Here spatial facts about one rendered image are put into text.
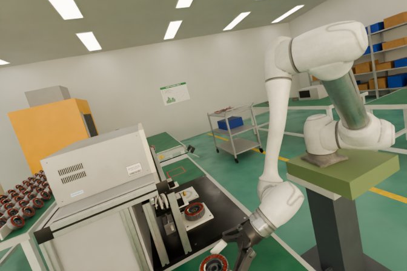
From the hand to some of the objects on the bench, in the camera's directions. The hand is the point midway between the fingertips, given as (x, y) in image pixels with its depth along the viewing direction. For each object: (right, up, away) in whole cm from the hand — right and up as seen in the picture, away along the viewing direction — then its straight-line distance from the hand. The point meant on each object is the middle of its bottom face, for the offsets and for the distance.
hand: (217, 267), depth 69 cm
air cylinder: (-22, -2, +28) cm, 36 cm away
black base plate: (-14, 0, +44) cm, 46 cm away
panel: (-36, -5, +36) cm, 52 cm away
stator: (-10, +3, +32) cm, 34 cm away
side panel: (-38, -13, +1) cm, 40 cm away
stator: (-1, -3, 0) cm, 3 cm away
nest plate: (-9, +2, +33) cm, 34 cm away
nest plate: (-17, +3, +56) cm, 58 cm away
